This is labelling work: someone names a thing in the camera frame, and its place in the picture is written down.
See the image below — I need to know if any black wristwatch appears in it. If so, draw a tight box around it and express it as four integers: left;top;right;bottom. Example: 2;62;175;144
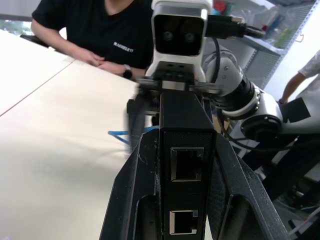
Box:
121;63;134;81

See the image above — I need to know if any black flat device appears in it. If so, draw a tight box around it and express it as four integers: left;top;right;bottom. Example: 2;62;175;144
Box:
19;34;50;49

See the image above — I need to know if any right hand of person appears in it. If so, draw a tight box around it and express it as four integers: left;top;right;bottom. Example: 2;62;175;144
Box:
83;51;106;67

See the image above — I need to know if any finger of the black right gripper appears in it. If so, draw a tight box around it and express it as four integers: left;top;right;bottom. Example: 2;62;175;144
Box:
199;93;225;135
124;90;161;154

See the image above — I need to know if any left hand of person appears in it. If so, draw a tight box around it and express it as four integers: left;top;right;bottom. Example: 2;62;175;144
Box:
96;60;126;77

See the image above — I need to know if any person in white shirt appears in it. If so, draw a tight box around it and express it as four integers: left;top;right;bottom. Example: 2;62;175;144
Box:
277;48;320;126

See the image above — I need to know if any grey metal shelf rack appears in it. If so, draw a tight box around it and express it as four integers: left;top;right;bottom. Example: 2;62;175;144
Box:
212;0;320;91

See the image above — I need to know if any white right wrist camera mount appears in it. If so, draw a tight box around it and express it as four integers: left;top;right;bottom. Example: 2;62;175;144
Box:
144;0;210;83

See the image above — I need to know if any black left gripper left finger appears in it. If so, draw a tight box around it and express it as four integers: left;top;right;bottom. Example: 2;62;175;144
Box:
98;129;162;240

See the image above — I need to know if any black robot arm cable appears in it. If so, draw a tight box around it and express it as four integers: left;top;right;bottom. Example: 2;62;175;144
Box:
218;119;305;154

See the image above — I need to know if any blue Ethernet cable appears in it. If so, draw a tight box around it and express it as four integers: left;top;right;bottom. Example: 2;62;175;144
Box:
107;125;161;146

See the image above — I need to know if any black camera cable with plug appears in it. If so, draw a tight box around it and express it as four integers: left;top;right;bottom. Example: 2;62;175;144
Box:
206;14;266;81

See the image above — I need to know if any person in black T-shirt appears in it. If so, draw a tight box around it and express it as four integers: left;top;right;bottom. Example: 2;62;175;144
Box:
31;0;155;71

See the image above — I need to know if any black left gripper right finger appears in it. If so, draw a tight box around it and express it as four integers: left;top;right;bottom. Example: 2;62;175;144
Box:
206;131;292;240

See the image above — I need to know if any small black box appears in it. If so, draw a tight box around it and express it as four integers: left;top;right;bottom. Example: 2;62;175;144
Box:
158;91;218;240

